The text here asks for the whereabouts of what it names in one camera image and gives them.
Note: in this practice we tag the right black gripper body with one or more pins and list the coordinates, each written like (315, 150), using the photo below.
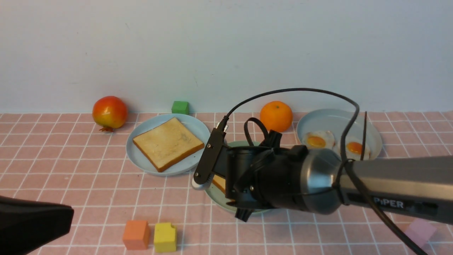
(241, 180)

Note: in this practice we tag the toast slice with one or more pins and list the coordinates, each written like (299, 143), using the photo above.
(219, 182)
(168, 144)

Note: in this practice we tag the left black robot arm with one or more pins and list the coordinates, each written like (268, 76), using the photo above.
(28, 225)

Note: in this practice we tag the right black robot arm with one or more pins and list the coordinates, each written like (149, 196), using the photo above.
(318, 181)

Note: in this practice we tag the mint green plate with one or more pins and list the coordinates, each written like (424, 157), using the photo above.
(218, 197)

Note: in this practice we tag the orange fruit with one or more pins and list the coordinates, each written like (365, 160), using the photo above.
(277, 116)

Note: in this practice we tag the light blue plate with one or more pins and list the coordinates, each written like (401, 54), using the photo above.
(198, 128)

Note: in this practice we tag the left fried egg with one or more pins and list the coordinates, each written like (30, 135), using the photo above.
(319, 139)

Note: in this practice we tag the fried egg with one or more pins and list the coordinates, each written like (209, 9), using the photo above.
(353, 148)
(319, 139)

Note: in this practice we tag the grey blue plate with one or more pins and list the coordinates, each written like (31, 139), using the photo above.
(335, 120)

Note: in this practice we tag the green foam cube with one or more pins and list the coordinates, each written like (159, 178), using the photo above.
(180, 107)

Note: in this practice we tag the right fried egg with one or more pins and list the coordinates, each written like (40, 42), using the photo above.
(353, 148)

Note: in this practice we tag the yellow foam cube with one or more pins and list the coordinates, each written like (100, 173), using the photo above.
(165, 238)

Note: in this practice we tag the orange foam cube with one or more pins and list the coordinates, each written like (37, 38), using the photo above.
(136, 235)

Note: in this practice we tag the red yellow pomegranate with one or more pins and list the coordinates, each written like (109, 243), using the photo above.
(110, 113)

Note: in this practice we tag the pink foam cube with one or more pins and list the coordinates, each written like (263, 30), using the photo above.
(420, 231)

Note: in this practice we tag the pink checkered tablecloth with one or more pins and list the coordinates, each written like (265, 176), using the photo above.
(64, 158)

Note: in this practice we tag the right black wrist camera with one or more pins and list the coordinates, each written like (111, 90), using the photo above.
(213, 161)

